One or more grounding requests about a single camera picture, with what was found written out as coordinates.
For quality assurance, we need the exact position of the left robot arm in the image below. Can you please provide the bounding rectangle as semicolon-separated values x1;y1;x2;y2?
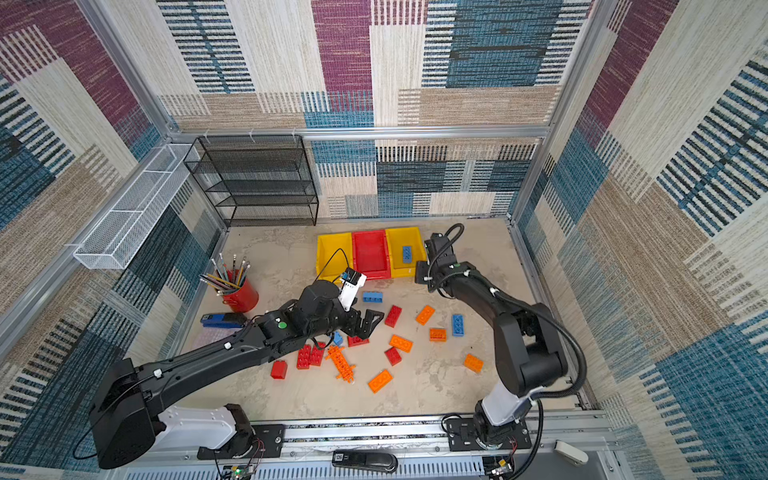
89;280;385;469

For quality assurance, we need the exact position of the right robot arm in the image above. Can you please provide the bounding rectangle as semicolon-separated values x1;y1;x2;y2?
415;224;588;449

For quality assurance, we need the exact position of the orange lego brick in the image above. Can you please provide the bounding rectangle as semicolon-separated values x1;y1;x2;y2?
390;335;413;353
463;354;484;374
368;369;393;394
429;328;447;342
416;305;435;325

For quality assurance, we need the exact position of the right yellow plastic bin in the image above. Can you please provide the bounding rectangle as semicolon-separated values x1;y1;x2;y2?
385;227;426;278

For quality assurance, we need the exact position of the yellow plastic bin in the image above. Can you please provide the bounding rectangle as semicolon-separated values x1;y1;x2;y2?
385;227;426;278
316;232;354;281

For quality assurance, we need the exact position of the red plastic bin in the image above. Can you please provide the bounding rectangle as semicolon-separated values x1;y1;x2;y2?
352;230;391;280

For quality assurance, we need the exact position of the left yellow plastic bin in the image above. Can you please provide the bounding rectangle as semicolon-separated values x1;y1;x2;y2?
316;232;354;281

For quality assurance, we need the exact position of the red metal pencil cup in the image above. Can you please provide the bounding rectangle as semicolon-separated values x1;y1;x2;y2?
221;278;259;314

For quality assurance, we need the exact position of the blue stapler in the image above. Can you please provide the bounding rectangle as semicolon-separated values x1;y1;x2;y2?
200;312;248;329

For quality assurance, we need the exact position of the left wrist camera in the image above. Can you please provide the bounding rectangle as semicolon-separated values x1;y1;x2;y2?
338;268;367;312

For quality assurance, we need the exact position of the black remote on rail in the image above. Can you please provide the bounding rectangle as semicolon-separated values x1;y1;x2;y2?
331;450;399;474

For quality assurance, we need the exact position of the black wire mesh shelf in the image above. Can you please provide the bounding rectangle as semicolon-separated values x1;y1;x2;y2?
184;135;319;228

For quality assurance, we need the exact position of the white wire wall basket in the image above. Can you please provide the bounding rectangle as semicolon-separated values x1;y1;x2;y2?
73;144;191;270

